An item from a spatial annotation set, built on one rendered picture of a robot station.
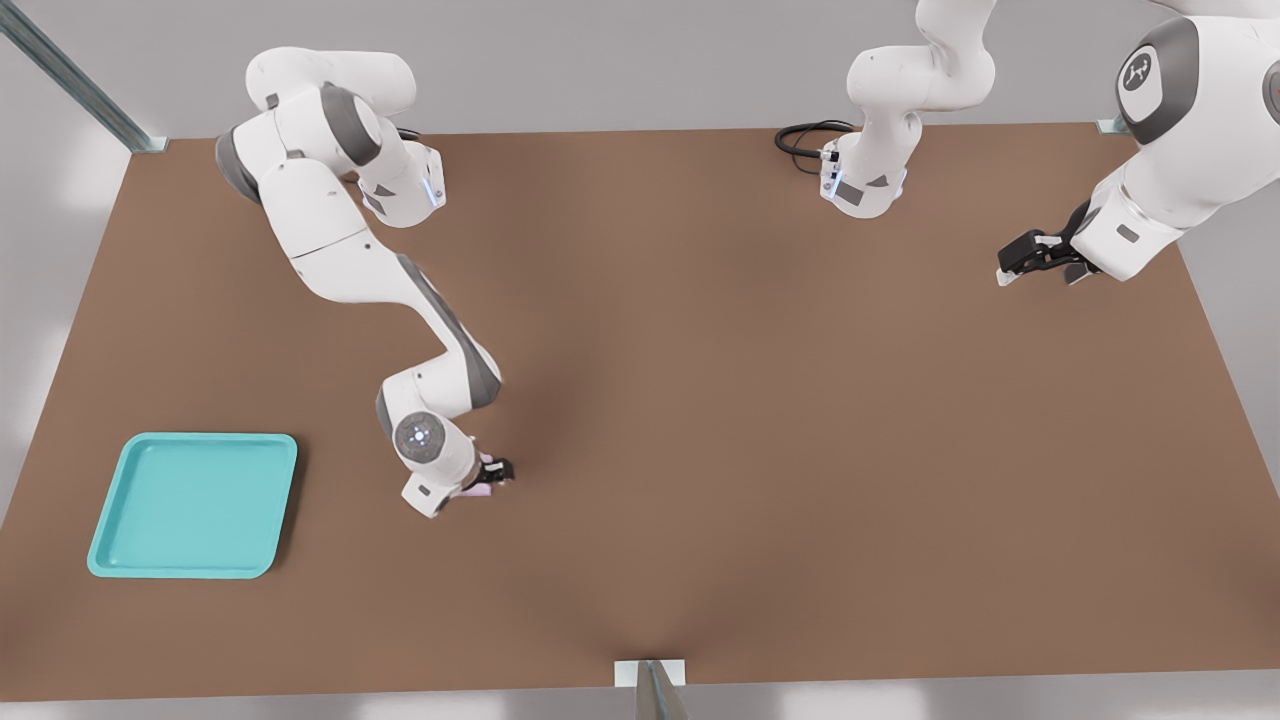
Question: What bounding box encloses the pale lilac phone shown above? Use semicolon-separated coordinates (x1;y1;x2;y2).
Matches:
461;453;499;502

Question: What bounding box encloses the pale blue-green tray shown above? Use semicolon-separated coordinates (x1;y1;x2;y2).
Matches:
87;432;299;580

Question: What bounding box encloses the black cable loop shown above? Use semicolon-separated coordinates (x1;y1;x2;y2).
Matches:
775;120;858;177

